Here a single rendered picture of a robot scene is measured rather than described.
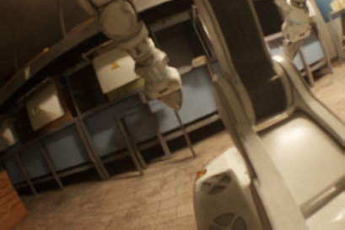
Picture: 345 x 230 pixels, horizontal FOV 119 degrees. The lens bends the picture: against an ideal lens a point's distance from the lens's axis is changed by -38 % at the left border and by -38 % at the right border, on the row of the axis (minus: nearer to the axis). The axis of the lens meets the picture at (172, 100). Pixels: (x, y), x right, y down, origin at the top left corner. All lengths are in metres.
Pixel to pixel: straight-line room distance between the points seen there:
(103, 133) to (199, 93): 1.20
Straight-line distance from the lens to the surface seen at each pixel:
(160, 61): 0.40
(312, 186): 0.31
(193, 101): 1.82
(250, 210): 0.44
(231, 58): 0.40
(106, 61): 1.80
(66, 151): 2.42
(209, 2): 0.39
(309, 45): 2.77
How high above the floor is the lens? 0.64
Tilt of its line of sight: 2 degrees down
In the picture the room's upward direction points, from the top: 23 degrees counter-clockwise
